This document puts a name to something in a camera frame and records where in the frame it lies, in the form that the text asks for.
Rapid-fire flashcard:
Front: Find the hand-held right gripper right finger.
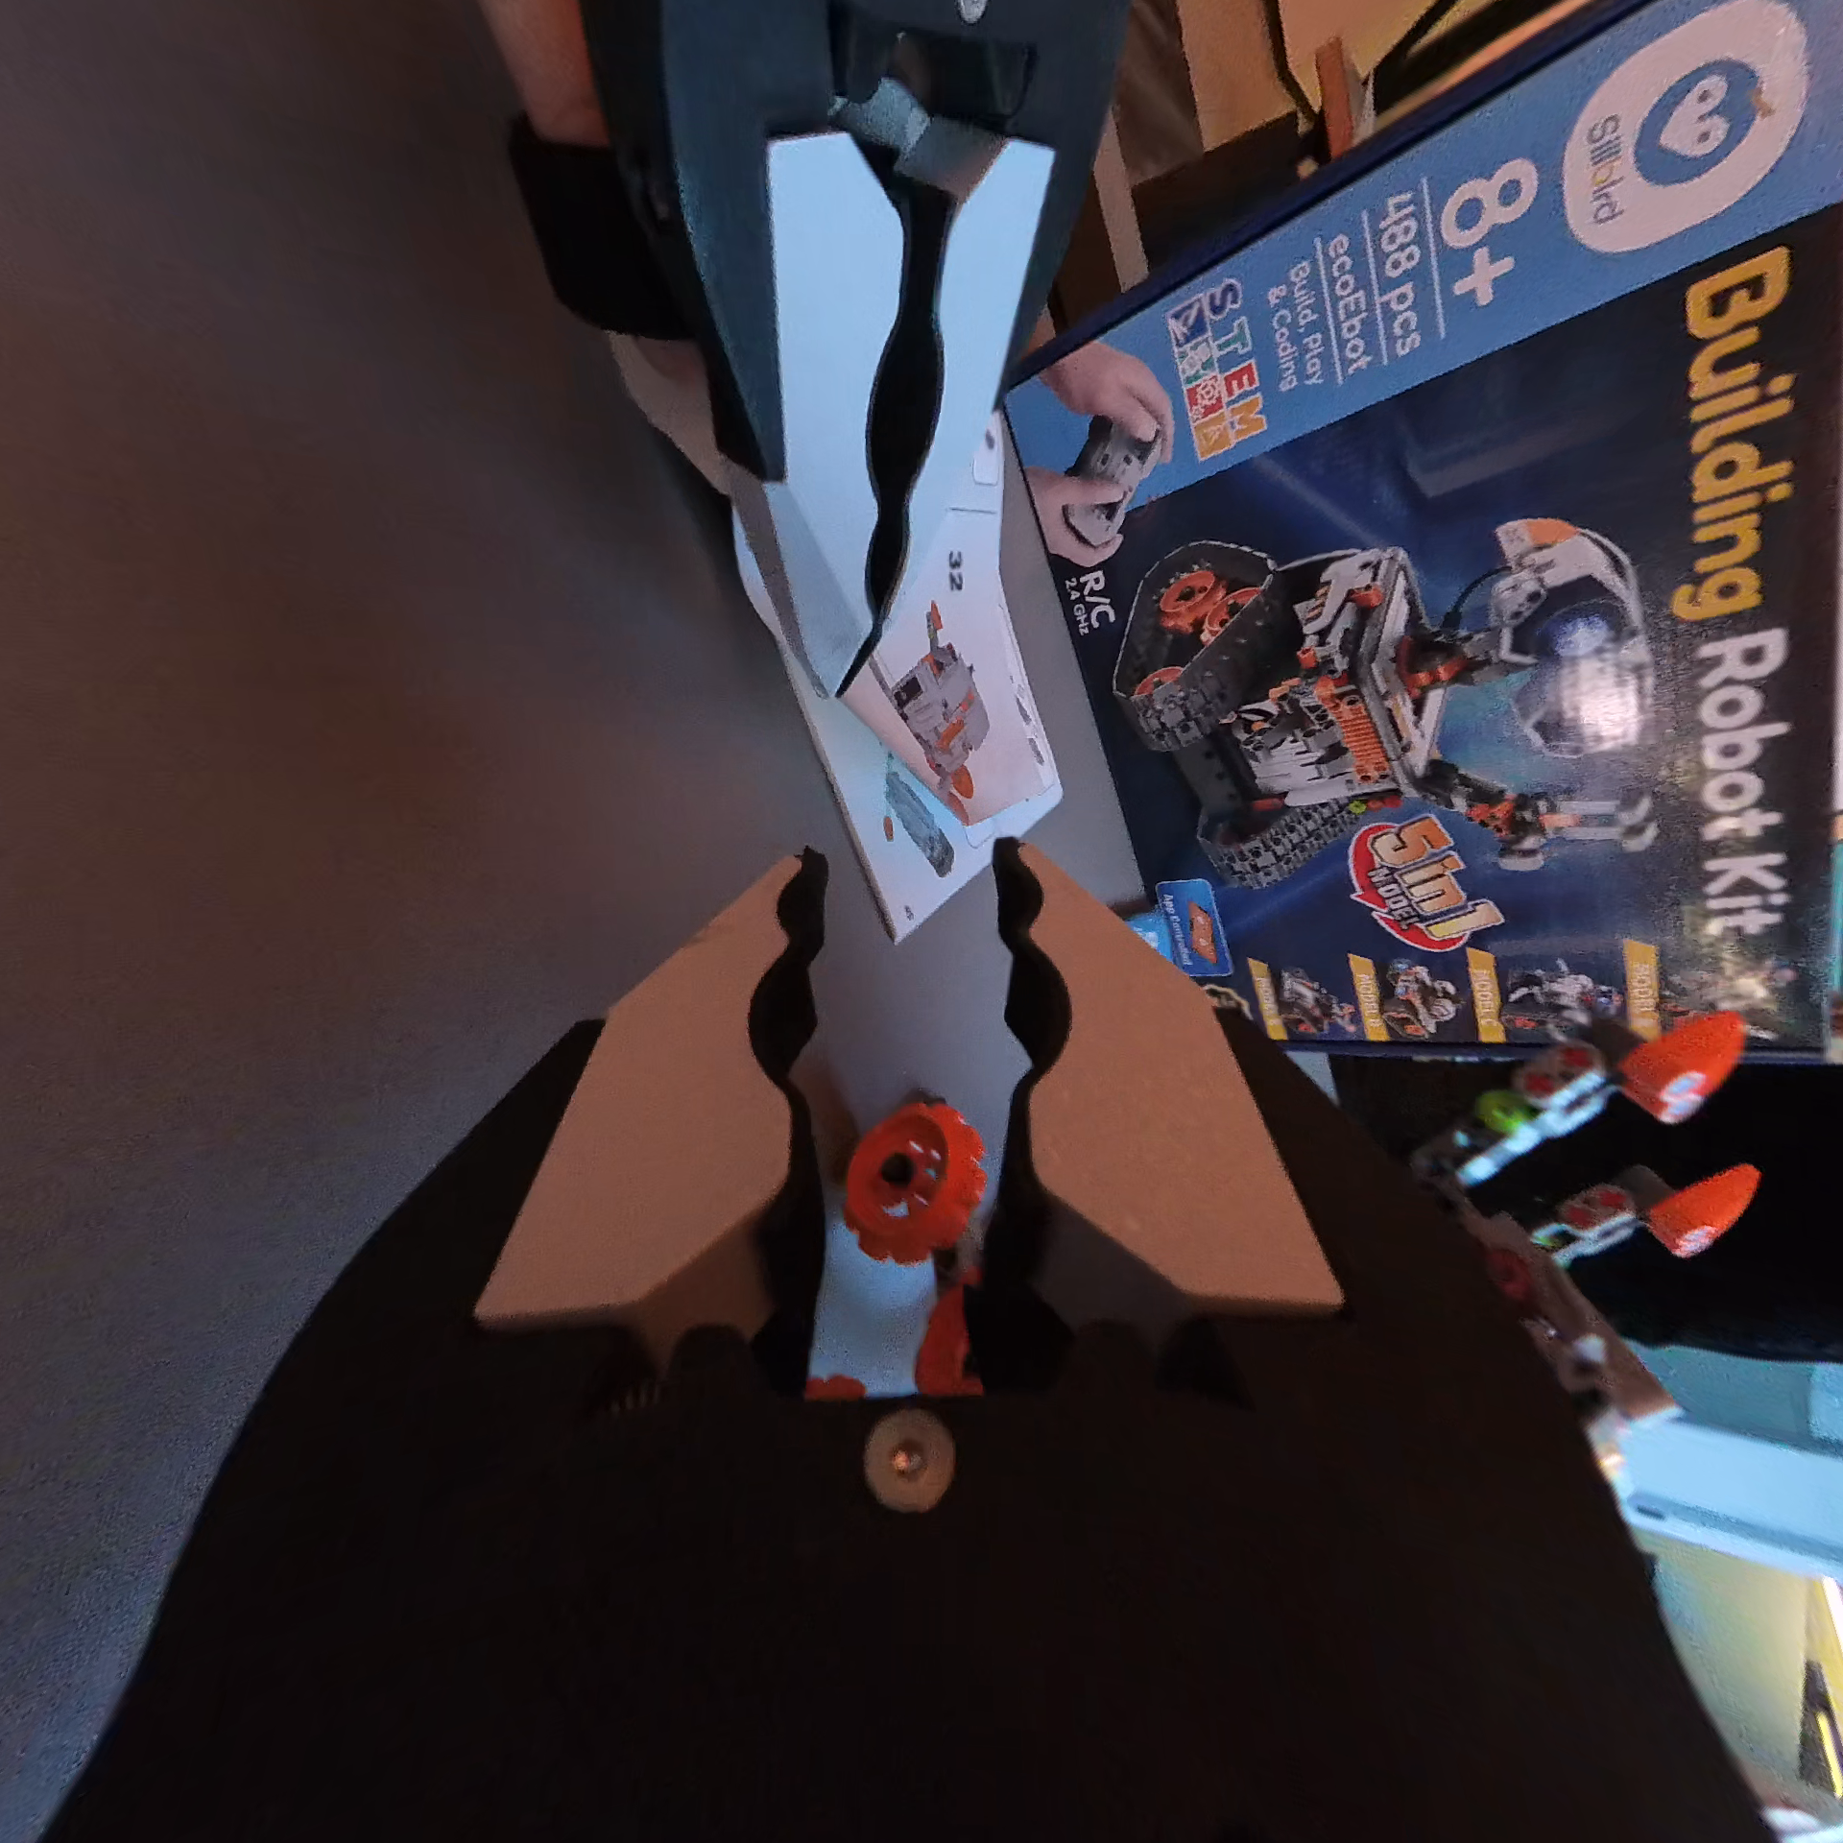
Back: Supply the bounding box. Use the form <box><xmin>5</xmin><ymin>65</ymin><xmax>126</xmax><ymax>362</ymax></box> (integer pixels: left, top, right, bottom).
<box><xmin>983</xmin><ymin>839</ymin><xmax>1352</xmax><ymax>1395</ymax></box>

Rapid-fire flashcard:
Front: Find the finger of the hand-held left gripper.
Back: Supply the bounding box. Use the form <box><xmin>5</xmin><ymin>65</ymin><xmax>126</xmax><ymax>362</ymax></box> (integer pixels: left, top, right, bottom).
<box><xmin>763</xmin><ymin>137</ymin><xmax>912</xmax><ymax>703</ymax></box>
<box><xmin>866</xmin><ymin>137</ymin><xmax>1061</xmax><ymax>646</ymax></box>

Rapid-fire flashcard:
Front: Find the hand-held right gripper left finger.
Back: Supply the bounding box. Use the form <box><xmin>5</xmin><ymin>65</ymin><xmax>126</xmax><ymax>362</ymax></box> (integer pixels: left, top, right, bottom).
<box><xmin>475</xmin><ymin>849</ymin><xmax>834</xmax><ymax>1391</ymax></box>

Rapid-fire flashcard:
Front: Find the grey orange toy robot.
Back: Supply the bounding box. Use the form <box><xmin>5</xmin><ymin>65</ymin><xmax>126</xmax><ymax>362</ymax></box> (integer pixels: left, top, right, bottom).
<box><xmin>798</xmin><ymin>1007</ymin><xmax>1843</xmax><ymax>1587</ymax></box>

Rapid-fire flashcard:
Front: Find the white instruction booklet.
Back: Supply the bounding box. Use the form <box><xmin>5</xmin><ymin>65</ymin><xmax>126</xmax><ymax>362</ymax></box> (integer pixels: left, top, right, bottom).
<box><xmin>735</xmin><ymin>418</ymin><xmax>1069</xmax><ymax>948</ymax></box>

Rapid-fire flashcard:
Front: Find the person's left forearm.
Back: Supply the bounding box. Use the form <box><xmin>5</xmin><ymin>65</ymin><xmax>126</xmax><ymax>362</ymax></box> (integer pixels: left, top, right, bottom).
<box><xmin>479</xmin><ymin>0</ymin><xmax>607</xmax><ymax>149</ymax></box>

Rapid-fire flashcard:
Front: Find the grey desk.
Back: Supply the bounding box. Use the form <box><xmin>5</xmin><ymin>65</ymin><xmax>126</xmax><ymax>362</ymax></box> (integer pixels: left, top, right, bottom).
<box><xmin>0</xmin><ymin>0</ymin><xmax>1154</xmax><ymax>1843</ymax></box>

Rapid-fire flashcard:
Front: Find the person's left hand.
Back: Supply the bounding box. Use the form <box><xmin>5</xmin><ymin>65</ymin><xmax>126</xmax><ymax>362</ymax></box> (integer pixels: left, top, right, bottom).
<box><xmin>612</xmin><ymin>330</ymin><xmax>740</xmax><ymax>499</ymax></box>

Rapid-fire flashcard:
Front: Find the black wrist band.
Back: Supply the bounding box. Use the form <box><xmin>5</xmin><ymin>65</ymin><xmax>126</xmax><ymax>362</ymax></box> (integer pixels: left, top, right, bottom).
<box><xmin>506</xmin><ymin>112</ymin><xmax>695</xmax><ymax>344</ymax></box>

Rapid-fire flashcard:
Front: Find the blue robot kit box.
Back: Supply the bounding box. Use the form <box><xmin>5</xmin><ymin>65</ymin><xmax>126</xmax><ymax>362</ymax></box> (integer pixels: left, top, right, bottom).
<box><xmin>1000</xmin><ymin>0</ymin><xmax>1843</xmax><ymax>1062</ymax></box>

